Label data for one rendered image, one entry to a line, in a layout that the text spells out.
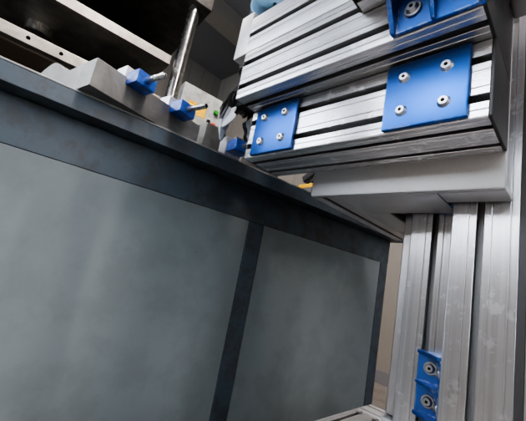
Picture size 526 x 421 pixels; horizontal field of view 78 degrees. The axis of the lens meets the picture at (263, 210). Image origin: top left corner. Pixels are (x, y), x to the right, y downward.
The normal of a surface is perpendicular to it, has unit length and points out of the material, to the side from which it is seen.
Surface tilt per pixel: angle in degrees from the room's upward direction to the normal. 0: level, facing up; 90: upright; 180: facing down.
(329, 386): 90
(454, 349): 90
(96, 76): 90
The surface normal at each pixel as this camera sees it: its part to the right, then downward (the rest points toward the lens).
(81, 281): 0.61, -0.04
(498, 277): -0.68, -0.27
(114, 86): 0.81, 0.04
